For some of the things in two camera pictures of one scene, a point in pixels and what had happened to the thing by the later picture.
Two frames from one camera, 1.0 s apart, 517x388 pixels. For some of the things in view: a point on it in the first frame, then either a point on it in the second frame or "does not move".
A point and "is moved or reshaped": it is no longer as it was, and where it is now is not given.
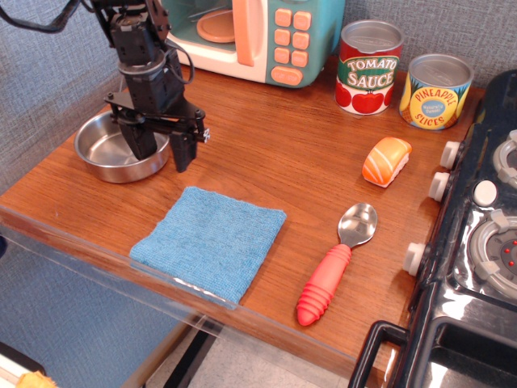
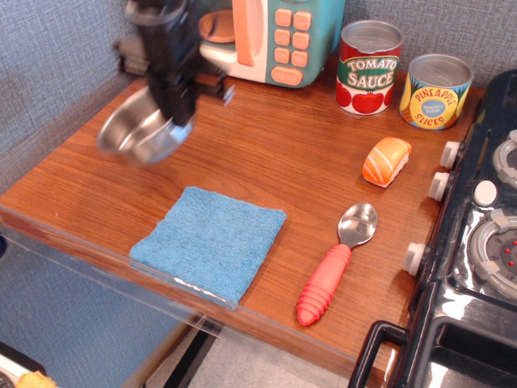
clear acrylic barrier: [76, 313] does not move
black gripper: [156, 96] to [178, 74]
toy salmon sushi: [384, 160] does not move
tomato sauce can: [369, 50] does not move
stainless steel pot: [107, 153] is moved or reshaped
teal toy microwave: [285, 43] does not move
